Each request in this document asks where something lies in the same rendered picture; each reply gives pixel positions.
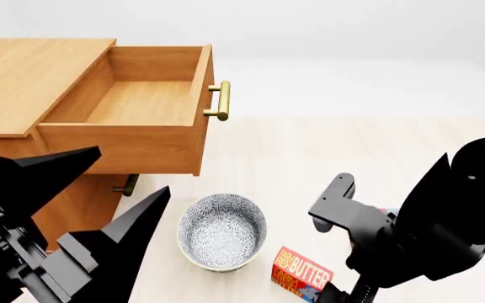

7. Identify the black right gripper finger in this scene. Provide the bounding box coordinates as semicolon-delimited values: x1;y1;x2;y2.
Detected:
314;217;335;235

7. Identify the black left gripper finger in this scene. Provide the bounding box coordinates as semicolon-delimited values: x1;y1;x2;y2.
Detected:
0;146;102;220
56;185;172;303

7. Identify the red farm fresh butter box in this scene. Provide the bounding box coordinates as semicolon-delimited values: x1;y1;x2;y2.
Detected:
270;245;335;300

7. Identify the open wooden drawer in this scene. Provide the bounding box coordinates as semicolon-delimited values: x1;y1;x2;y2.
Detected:
35;45;215;177

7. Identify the wooden cabinet body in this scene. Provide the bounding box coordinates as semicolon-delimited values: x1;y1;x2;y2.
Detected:
0;38;141;253

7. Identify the patterned grey white bowl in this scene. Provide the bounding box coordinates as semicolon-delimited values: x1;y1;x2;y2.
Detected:
177;193;268;274

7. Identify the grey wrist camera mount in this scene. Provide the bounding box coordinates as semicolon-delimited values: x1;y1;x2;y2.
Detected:
321;172;357;202

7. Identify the brass bar drawer handle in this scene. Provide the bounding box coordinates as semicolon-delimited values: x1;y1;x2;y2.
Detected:
112;173;141;198
202;80;232;121

